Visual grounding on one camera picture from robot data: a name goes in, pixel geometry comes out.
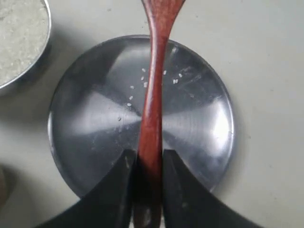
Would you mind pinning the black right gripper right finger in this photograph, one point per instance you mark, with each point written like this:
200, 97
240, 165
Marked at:
188, 204

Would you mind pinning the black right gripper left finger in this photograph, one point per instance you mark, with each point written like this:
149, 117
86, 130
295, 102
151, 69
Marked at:
107, 205

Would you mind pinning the red wooden spoon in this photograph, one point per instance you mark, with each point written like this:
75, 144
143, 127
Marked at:
147, 204

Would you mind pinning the brown wooden cup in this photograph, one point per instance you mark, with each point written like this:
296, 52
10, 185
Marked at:
3, 189

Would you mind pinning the steel bowl of rice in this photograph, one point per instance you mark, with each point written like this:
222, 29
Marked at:
25, 42

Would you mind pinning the round steel plate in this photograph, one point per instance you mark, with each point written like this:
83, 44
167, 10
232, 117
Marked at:
97, 106

